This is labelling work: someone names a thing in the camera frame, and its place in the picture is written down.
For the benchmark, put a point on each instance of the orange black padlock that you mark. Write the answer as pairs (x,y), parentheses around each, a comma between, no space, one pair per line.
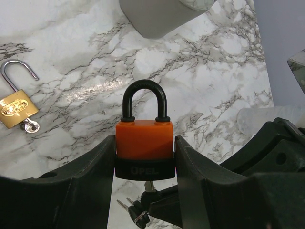
(144,148)

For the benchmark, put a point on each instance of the grey cylinder holder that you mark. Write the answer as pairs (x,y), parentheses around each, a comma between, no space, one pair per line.
(154,19)

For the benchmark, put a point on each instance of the brass padlock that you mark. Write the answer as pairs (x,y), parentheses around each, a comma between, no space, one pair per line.
(16,107)

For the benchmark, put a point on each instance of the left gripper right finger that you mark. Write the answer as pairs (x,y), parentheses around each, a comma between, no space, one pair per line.
(213,197)

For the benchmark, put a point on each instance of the clear plastic water bottle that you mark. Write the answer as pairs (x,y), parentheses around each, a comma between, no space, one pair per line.
(250,120)

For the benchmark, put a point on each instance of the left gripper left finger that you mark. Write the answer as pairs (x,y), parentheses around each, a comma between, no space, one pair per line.
(74,196)

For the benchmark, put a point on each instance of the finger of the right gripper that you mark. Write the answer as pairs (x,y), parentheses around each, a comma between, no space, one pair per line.
(279,146)

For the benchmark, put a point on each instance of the small silver key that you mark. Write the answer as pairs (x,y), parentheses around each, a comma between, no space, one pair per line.
(29,126)

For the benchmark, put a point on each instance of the black keys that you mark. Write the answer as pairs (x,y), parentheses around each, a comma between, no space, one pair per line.
(163,204)

